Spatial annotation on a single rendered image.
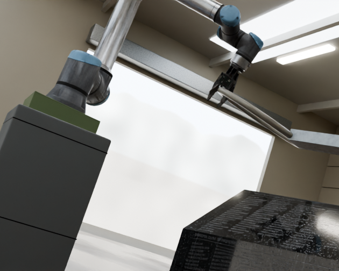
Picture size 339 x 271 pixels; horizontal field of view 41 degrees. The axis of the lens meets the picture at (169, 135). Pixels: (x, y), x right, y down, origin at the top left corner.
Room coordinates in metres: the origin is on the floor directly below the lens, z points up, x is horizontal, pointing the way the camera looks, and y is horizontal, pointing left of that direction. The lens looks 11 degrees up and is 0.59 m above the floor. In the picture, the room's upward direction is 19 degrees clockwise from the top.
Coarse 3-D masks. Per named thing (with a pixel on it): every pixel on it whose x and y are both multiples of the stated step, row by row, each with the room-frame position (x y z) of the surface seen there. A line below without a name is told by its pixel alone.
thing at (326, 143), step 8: (296, 136) 1.86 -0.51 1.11; (304, 136) 1.83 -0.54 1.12; (312, 136) 1.81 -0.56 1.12; (320, 136) 1.78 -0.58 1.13; (328, 136) 1.76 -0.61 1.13; (336, 136) 1.74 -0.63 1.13; (296, 144) 1.92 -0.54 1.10; (304, 144) 1.87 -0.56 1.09; (312, 144) 1.82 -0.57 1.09; (320, 144) 1.78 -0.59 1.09; (328, 144) 1.75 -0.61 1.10; (336, 144) 1.73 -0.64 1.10; (328, 152) 1.86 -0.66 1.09; (336, 152) 1.82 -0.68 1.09
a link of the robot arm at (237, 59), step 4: (236, 56) 2.01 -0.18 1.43; (240, 56) 2.00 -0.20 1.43; (232, 60) 2.03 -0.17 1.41; (236, 60) 2.01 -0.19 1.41; (240, 60) 2.01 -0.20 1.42; (244, 60) 2.00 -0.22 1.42; (236, 64) 2.02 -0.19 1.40; (240, 64) 2.01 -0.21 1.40; (244, 64) 2.01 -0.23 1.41; (248, 64) 2.02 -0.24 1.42; (244, 68) 2.03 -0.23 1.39
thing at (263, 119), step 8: (232, 96) 1.90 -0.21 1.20; (232, 104) 2.24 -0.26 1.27; (240, 104) 1.87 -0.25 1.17; (248, 104) 1.85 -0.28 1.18; (248, 112) 2.27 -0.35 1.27; (256, 112) 1.84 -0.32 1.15; (256, 120) 2.28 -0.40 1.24; (264, 120) 1.84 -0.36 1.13; (272, 120) 1.83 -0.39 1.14; (272, 128) 2.25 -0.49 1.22; (280, 128) 1.84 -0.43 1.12; (280, 136) 2.23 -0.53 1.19; (288, 136) 1.87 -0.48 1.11
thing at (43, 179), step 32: (32, 128) 1.75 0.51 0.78; (64, 128) 1.79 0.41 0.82; (0, 160) 1.72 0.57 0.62; (32, 160) 1.77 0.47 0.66; (64, 160) 1.81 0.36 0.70; (96, 160) 1.86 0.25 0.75; (0, 192) 1.74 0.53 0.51; (32, 192) 1.78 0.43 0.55; (64, 192) 1.83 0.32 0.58; (0, 224) 1.76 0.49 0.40; (32, 224) 1.80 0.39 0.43; (64, 224) 1.85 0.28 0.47; (0, 256) 1.77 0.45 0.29; (32, 256) 1.82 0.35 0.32; (64, 256) 1.86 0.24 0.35
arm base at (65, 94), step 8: (56, 88) 1.92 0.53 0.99; (64, 88) 1.91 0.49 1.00; (72, 88) 1.91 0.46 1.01; (48, 96) 1.91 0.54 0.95; (56, 96) 1.89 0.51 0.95; (64, 96) 1.89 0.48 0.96; (72, 96) 1.90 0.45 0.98; (80, 96) 1.93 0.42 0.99; (72, 104) 1.90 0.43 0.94; (80, 104) 1.93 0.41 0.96
